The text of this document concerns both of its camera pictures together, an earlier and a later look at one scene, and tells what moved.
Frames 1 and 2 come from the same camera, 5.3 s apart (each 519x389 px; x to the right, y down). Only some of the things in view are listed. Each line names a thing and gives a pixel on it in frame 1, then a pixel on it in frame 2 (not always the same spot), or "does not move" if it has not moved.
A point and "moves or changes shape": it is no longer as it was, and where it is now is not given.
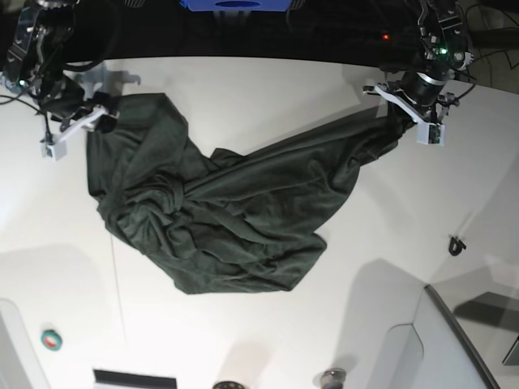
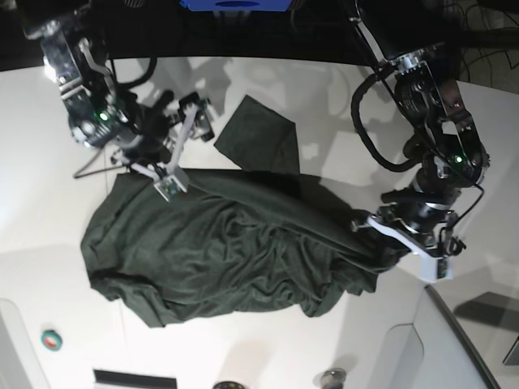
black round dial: (228, 385) does not move
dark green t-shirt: (228, 221) moves or changes shape
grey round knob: (333, 378) does not move
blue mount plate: (232, 6) does not move
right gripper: (418, 94) → (417, 220)
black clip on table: (456, 246) does not move
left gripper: (66, 102) → (148, 143)
